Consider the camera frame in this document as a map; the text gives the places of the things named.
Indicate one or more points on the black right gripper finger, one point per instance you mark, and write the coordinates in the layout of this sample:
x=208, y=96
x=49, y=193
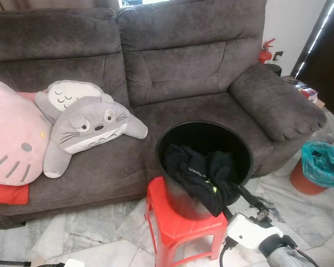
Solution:
x=248, y=194

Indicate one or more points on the black T-shirt with logo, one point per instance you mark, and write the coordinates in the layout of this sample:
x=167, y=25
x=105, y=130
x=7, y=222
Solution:
x=200, y=172

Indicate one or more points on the orange-red waste bin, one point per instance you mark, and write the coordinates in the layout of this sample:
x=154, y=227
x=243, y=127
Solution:
x=303, y=181

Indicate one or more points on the black round bucket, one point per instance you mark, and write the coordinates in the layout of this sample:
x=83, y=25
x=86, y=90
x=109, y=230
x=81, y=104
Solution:
x=206, y=133

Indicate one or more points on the red plastic stool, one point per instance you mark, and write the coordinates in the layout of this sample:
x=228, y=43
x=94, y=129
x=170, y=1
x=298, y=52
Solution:
x=172, y=222

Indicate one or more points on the teal plastic bin bag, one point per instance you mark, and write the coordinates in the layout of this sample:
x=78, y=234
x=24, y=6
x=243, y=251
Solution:
x=325, y=164

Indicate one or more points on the small colourful box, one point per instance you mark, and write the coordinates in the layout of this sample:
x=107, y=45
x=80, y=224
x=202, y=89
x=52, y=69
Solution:
x=307, y=92

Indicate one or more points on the dark grey fabric sofa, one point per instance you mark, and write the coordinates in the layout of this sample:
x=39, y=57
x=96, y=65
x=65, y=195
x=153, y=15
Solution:
x=183, y=72

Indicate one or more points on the red fire extinguisher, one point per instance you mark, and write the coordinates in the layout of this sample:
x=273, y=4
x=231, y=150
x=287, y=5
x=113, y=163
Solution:
x=264, y=54

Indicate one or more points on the dark wooden door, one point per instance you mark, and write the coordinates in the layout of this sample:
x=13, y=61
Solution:
x=328, y=67

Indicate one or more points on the grey open-eyed Totoro plush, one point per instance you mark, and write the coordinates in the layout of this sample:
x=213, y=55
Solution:
x=94, y=130

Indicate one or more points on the grey sleeping Totoro cushion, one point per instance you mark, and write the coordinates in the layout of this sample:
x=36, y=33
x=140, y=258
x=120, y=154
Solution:
x=67, y=92

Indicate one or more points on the pink cat face cushion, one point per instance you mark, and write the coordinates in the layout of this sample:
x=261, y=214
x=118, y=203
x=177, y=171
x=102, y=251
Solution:
x=16, y=133

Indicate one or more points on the black wall socket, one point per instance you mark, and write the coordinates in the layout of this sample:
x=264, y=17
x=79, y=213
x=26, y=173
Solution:
x=279, y=55

